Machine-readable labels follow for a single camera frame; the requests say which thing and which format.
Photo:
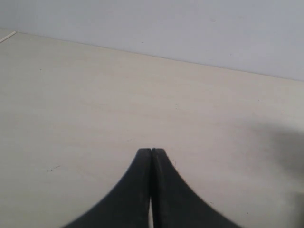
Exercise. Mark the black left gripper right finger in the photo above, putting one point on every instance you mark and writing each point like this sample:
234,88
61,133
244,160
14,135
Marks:
174,203

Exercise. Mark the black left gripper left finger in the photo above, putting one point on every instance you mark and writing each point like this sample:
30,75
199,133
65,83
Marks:
127,204

